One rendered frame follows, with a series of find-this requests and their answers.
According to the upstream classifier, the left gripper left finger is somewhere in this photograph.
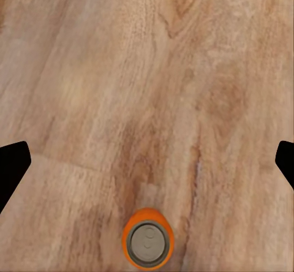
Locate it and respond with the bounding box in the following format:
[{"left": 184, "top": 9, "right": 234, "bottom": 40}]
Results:
[{"left": 0, "top": 141, "right": 31, "bottom": 213}]

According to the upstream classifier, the can of soda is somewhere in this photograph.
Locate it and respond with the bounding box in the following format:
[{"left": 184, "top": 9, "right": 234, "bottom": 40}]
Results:
[{"left": 121, "top": 208, "right": 174, "bottom": 270}]

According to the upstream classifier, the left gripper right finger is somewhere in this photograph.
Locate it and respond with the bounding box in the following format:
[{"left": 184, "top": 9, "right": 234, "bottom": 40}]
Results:
[{"left": 275, "top": 141, "right": 294, "bottom": 189}]

